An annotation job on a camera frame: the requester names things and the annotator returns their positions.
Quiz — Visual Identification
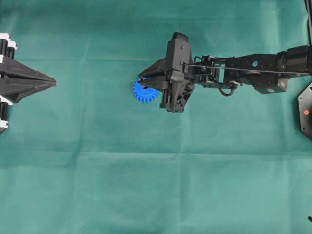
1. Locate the black cable top right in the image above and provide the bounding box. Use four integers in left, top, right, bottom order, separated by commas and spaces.
304, 0, 312, 47

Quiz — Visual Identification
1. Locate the blue plastic gear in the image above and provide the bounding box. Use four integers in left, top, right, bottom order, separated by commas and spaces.
132, 81, 159, 103

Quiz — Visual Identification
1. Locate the green cloth mat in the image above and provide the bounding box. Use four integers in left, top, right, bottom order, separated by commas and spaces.
0, 0, 312, 234

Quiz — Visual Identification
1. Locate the left-arm gripper black white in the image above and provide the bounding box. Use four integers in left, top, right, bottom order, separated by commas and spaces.
0, 33, 58, 134

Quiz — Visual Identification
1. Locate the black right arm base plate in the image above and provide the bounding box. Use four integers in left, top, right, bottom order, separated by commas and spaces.
298, 83, 312, 140

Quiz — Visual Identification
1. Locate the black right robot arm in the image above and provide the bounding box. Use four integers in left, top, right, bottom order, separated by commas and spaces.
138, 32, 312, 113

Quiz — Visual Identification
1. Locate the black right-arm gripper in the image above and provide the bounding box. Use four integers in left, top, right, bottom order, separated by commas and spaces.
138, 32, 195, 113

